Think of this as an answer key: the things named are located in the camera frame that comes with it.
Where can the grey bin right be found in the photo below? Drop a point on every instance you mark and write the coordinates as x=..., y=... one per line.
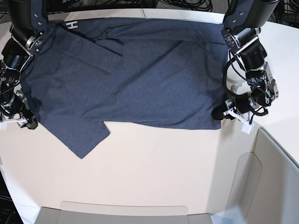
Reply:
x=265, y=189

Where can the grey bin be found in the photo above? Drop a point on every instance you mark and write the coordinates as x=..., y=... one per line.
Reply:
x=86, y=213
x=265, y=189

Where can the grey bin bottom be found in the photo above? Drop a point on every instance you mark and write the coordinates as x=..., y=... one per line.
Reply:
x=86, y=213

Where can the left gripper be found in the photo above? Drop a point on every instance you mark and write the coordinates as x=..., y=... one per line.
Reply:
x=230, y=111

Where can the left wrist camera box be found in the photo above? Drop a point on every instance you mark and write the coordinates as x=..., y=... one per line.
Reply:
x=247, y=128

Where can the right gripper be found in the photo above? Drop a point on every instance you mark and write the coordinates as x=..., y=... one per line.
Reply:
x=28, y=120

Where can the dark blue t-shirt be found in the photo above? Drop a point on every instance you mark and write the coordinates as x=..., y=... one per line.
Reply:
x=161, y=73

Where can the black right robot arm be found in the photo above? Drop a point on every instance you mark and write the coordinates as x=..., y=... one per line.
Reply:
x=29, y=20

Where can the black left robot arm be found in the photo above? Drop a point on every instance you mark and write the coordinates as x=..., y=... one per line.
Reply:
x=241, y=28

